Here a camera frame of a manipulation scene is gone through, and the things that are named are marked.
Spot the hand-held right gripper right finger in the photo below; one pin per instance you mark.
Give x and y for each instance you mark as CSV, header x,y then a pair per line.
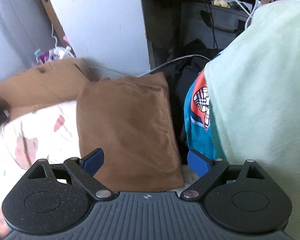
x,y
198,164

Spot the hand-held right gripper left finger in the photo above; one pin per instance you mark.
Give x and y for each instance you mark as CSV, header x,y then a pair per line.
x,y
93,161

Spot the brown printed t-shirt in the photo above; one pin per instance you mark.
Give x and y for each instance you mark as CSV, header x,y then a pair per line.
x,y
127,130

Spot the cream printed bear blanket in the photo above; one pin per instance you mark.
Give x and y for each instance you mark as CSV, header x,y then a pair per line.
x,y
40,140

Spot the black folded cloth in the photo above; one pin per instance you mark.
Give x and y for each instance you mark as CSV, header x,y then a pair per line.
x,y
180,80

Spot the flattened cardboard sheet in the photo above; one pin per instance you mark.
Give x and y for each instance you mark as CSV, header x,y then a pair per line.
x,y
40,85

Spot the mint green cloth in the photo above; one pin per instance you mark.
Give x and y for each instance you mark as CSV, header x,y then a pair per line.
x,y
265,92

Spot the purple packet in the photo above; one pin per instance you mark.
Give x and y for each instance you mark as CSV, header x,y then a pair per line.
x,y
50,56

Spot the detergent bottle with blue cap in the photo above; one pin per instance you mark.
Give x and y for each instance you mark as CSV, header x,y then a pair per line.
x,y
37,53

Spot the dark grey fabric storage box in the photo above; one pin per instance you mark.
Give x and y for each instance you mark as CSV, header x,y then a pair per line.
x,y
222,20

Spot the dark grey desk panel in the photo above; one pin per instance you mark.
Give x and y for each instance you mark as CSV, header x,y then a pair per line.
x,y
160,22

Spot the brown upright board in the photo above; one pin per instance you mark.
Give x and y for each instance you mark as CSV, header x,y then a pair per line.
x,y
53,17

